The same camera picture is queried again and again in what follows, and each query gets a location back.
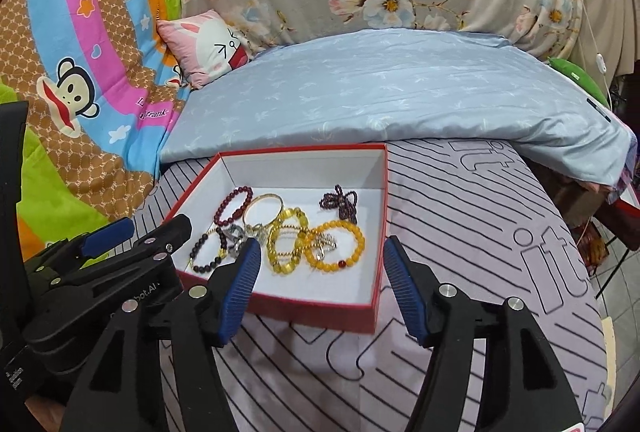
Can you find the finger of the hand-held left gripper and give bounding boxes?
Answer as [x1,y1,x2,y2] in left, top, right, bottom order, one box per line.
[30,216,136,274]
[55,213,193,300]

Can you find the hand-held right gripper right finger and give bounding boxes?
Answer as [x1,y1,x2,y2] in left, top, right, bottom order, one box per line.
[382,235,583,432]

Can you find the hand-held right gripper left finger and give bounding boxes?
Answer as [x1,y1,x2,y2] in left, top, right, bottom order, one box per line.
[60,239,263,432]

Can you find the yellow translucent bead bracelet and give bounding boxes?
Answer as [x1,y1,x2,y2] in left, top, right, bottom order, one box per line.
[267,207,308,275]

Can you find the silver chain bracelet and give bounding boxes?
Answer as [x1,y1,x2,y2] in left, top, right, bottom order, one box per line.
[217,222,266,259]

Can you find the gold bangle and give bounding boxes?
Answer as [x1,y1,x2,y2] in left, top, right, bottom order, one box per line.
[243,193,284,233]

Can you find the silver charm chain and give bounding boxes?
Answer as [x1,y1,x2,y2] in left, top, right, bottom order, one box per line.
[312,235,337,260]

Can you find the red jewelry box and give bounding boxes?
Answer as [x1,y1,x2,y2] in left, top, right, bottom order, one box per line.
[172,143,390,334]

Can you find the pink bunny pillow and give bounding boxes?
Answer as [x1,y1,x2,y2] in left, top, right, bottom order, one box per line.
[156,10,255,89]

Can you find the monkey print blanket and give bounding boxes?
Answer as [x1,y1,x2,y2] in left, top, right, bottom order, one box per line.
[0,0,193,253]

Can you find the light blue pillow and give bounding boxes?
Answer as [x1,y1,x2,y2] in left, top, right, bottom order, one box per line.
[160,30,631,187]

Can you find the green plastic object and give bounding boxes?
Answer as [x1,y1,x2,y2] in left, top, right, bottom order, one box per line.
[547,56,608,106]

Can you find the brown and gold bead bracelet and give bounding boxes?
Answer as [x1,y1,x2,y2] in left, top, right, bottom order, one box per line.
[189,229,228,274]

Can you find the yellow large bead bracelet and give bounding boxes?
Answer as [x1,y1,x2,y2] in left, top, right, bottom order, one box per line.
[306,221,366,270]

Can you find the dark red bead bracelet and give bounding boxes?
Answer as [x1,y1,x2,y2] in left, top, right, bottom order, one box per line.
[216,187,254,229]

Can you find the purple small bead bracelet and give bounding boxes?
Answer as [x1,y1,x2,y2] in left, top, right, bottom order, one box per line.
[320,185,360,221]

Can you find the white cable with switch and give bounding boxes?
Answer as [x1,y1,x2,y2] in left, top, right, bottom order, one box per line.
[562,0,612,113]

